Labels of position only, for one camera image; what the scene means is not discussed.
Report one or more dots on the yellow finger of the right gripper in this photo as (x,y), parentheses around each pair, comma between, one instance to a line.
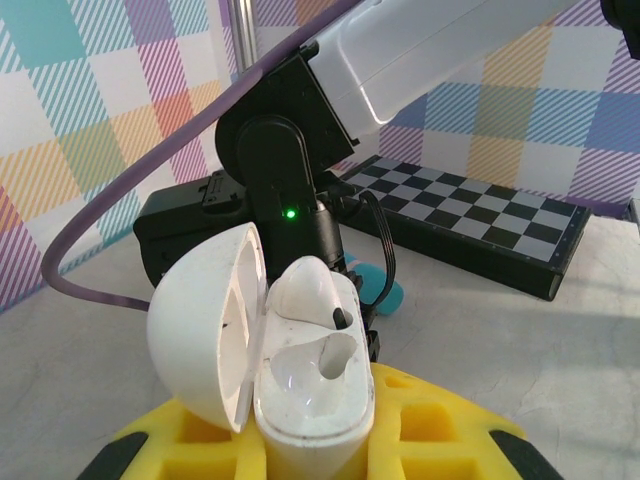
(372,345)

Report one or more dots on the white earbud charging case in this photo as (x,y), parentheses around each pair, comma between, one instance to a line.
(310,400)

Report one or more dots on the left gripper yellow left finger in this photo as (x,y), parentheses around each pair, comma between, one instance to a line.
(200,450)

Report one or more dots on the teal elongated silicone object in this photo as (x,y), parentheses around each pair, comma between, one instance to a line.
(390,295)

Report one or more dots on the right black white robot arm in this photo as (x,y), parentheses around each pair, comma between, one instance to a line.
(425,50)

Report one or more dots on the black white checkerboard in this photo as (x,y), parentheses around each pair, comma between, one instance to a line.
(475,215)

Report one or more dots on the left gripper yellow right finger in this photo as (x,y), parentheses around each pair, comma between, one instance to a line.
(430,440)

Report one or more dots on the aluminium frame post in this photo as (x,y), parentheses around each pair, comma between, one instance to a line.
(245,35)

